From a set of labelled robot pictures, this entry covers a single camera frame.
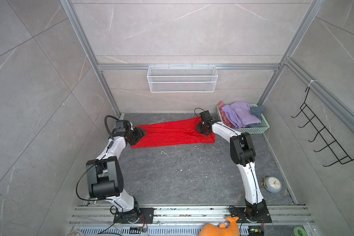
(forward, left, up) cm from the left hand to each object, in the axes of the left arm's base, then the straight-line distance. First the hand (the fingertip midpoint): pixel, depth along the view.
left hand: (143, 130), depth 92 cm
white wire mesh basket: (+33, -13, +16) cm, 39 cm away
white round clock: (-33, -75, -9) cm, 82 cm away
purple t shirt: (+15, -69, -4) cm, 71 cm away
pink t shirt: (+12, -57, -6) cm, 59 cm away
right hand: (+10, -37, -11) cm, 40 cm away
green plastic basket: (+21, -55, -6) cm, 59 cm away
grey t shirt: (+17, -82, -1) cm, 84 cm away
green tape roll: (-54, -80, -13) cm, 97 cm away
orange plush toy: (-53, -45, -8) cm, 70 cm away
